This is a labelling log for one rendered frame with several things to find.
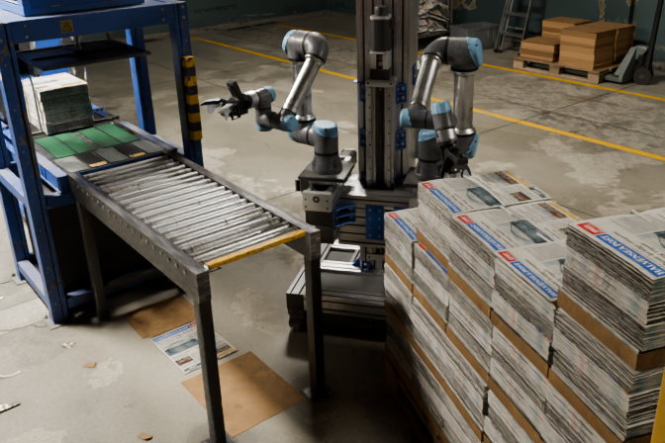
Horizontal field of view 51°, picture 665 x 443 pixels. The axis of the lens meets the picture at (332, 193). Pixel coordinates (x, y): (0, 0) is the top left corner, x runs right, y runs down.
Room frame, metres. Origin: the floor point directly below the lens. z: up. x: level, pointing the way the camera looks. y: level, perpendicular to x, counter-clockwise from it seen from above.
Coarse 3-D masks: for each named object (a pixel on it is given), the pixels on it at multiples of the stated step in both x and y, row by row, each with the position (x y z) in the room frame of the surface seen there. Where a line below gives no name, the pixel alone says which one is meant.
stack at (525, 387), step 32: (384, 224) 2.59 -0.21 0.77; (416, 224) 2.46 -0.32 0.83; (416, 256) 2.29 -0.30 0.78; (416, 288) 2.30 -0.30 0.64; (448, 288) 2.04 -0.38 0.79; (416, 320) 2.27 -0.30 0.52; (448, 320) 2.03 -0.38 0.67; (480, 320) 1.83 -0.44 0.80; (416, 352) 2.27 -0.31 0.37; (448, 352) 2.00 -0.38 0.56; (480, 352) 1.82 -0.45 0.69; (512, 352) 1.66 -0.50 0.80; (416, 384) 2.26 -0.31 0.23; (448, 384) 2.01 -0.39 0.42; (480, 384) 1.79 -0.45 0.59; (512, 384) 1.64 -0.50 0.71; (544, 384) 1.50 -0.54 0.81; (416, 416) 2.31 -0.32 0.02; (448, 416) 1.99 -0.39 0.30; (480, 416) 1.79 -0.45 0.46; (512, 416) 1.62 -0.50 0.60; (544, 416) 1.48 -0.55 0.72
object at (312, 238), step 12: (168, 156) 3.46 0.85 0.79; (180, 156) 3.44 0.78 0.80; (192, 168) 3.25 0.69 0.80; (204, 168) 3.25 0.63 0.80; (216, 180) 3.08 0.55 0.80; (240, 192) 2.92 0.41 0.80; (264, 204) 2.78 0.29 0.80; (276, 216) 2.66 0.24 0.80; (288, 216) 2.65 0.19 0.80; (300, 228) 2.53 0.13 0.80; (312, 228) 2.52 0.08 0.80; (300, 240) 2.53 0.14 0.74; (312, 240) 2.48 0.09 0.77; (300, 252) 2.53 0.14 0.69; (312, 252) 2.48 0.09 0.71
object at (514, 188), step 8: (480, 176) 2.37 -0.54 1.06; (488, 176) 2.36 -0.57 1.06; (496, 176) 2.36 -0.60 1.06; (504, 176) 2.35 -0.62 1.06; (512, 176) 2.35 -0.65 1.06; (520, 176) 2.35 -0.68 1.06; (488, 184) 2.29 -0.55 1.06; (496, 184) 2.29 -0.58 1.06; (504, 184) 2.28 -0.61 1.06; (512, 184) 2.28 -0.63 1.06; (520, 184) 2.28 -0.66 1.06; (528, 184) 2.28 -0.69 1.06; (504, 192) 2.22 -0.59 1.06; (512, 192) 2.21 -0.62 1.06; (520, 192) 2.21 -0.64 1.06; (528, 192) 2.21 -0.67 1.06; (536, 192) 2.21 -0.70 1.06; (512, 200) 2.14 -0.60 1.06; (520, 200) 2.14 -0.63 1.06; (528, 200) 2.14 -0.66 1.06; (536, 200) 2.14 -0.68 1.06; (544, 200) 2.15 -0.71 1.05; (552, 200) 2.16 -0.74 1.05
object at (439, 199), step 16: (432, 192) 2.23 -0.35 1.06; (448, 192) 2.22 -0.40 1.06; (464, 192) 2.22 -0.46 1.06; (432, 208) 2.20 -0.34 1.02; (448, 208) 2.10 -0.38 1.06; (464, 208) 2.09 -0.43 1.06; (480, 208) 2.09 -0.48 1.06; (496, 208) 2.10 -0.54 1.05; (432, 224) 2.21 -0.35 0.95; (448, 224) 2.09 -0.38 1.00; (432, 240) 2.20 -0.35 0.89; (448, 240) 2.09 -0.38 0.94; (448, 256) 2.08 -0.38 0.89
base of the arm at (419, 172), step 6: (420, 162) 2.98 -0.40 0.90; (426, 162) 2.95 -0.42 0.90; (432, 162) 2.95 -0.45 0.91; (420, 168) 2.98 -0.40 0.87; (426, 168) 2.95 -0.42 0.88; (432, 168) 2.94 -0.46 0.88; (438, 168) 2.95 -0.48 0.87; (414, 174) 3.00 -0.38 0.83; (420, 174) 2.96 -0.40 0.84; (426, 174) 2.94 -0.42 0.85; (432, 174) 2.93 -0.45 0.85; (420, 180) 2.95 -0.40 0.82; (426, 180) 2.93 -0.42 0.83
